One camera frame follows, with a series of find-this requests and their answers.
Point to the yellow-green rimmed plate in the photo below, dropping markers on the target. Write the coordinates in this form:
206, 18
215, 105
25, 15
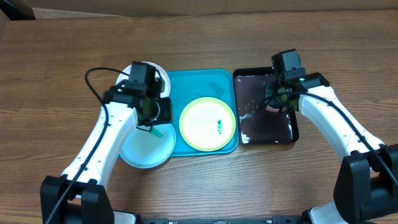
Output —
198, 124

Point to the green stain on yellow plate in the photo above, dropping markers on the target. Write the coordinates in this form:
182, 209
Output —
219, 127

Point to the teal plastic serving tray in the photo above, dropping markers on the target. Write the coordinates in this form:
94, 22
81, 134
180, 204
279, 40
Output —
188, 85

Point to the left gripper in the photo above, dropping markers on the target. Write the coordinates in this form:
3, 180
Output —
166, 116

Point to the white plate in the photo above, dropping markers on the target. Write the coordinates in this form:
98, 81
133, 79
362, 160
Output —
160, 73

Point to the green sponge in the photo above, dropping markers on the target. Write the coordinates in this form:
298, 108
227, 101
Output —
271, 109

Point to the light blue plate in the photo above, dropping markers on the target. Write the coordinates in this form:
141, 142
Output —
144, 150

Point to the dark object top left corner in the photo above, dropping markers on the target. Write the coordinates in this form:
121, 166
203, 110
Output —
17, 10

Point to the black water tray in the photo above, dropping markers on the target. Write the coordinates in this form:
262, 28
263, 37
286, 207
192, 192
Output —
258, 126

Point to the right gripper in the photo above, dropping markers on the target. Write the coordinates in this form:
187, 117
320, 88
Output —
273, 92

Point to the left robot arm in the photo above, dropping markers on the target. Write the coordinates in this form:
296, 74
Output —
135, 124

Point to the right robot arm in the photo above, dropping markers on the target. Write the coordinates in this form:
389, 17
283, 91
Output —
366, 186

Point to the green stain on blue plate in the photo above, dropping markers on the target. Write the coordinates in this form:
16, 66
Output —
156, 133

